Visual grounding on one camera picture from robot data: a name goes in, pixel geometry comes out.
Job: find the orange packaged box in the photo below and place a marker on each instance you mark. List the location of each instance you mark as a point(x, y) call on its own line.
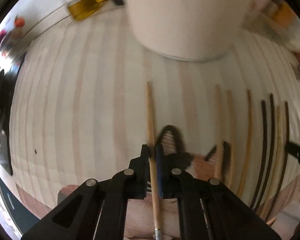
point(281, 13)

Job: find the amber wooden chopstick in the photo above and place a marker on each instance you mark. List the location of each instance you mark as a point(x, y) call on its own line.
point(248, 146)

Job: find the tan wooden chopstick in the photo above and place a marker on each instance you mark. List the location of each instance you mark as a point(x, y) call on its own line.
point(232, 118)

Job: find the orange capped bottle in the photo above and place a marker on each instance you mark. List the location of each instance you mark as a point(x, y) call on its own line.
point(17, 31)

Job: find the striped cat face placemat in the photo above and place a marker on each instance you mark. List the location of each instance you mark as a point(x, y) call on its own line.
point(79, 112)

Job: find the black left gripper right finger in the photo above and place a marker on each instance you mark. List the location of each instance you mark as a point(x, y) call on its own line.
point(208, 209)

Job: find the white cylindrical utensil holder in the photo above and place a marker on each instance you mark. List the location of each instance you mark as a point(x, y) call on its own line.
point(188, 30)

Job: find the dark black chopstick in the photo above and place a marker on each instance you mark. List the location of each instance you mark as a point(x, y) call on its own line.
point(270, 153)

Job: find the light wooden chopstick silver tip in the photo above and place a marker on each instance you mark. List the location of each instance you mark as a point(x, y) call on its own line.
point(152, 162)

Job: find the pale speckled chopstick gold bands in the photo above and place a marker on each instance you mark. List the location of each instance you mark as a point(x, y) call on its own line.
point(274, 179)

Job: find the dark brown chopstick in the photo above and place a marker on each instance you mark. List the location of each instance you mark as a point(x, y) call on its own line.
point(284, 157)

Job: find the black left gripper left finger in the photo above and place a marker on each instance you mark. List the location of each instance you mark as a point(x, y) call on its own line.
point(96, 209)

